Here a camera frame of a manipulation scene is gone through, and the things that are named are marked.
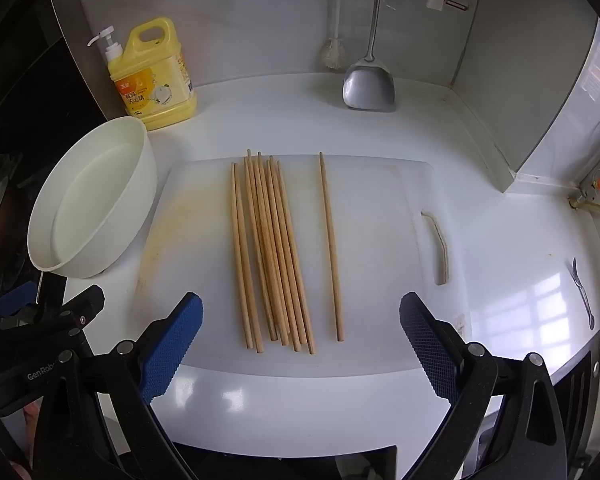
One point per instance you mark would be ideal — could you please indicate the white plastic cutting board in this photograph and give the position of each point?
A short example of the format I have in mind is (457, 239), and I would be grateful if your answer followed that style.
(380, 240)

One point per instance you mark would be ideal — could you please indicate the small metal fork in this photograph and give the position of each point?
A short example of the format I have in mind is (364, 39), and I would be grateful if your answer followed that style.
(584, 292)

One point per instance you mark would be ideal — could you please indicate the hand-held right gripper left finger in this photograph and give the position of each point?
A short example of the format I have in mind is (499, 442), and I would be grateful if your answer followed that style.
(172, 347)

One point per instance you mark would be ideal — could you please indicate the wooden chopstick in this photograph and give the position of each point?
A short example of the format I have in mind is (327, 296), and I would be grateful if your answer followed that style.
(330, 240)

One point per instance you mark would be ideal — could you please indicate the white bottle brush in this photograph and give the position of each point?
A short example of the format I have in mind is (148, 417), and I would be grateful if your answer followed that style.
(336, 10)

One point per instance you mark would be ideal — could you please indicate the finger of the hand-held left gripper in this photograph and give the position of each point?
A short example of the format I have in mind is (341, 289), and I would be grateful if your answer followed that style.
(77, 312)
(15, 300)

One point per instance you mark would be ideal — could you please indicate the steel ladle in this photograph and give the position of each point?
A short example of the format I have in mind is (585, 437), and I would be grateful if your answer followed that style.
(370, 85)

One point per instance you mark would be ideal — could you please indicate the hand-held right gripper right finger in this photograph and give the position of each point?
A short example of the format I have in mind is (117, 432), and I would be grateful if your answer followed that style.
(430, 347)

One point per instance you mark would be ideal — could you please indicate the bundle of wooden chopsticks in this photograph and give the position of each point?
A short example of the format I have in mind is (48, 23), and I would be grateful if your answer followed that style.
(267, 260)

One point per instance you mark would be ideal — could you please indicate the yellow dish soap bottle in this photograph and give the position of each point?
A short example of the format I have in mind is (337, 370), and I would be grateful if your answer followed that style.
(155, 90)

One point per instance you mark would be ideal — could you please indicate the white round plate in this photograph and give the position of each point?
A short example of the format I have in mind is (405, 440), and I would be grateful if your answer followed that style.
(95, 195)

